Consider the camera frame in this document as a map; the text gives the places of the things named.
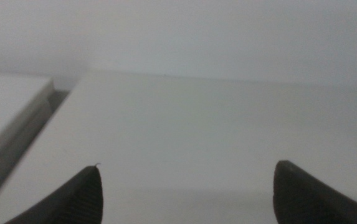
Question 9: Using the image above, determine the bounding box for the white side table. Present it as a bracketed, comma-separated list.
[0, 72, 56, 214]

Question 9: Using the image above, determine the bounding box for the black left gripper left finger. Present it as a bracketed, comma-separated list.
[5, 164, 104, 224]

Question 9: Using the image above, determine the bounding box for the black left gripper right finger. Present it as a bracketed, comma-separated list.
[272, 159, 357, 224]

